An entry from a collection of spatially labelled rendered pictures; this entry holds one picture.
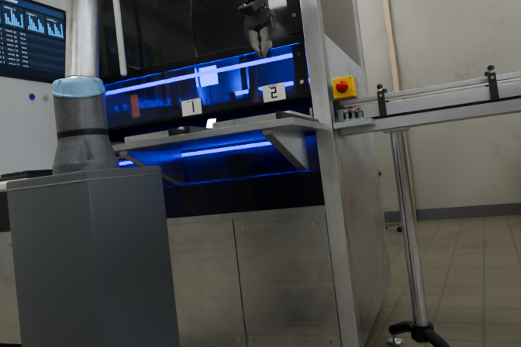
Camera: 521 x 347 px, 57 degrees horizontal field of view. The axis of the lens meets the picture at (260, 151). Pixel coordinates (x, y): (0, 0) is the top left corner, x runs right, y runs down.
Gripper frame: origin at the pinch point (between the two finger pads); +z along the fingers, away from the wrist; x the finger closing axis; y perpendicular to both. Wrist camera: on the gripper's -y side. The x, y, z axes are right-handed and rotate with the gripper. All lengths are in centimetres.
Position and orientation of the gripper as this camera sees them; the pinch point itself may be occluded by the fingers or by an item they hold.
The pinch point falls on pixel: (261, 53)
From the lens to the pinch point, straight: 146.6
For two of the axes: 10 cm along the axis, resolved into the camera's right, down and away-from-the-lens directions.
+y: 3.6, -0.1, 9.3
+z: 1.2, 9.9, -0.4
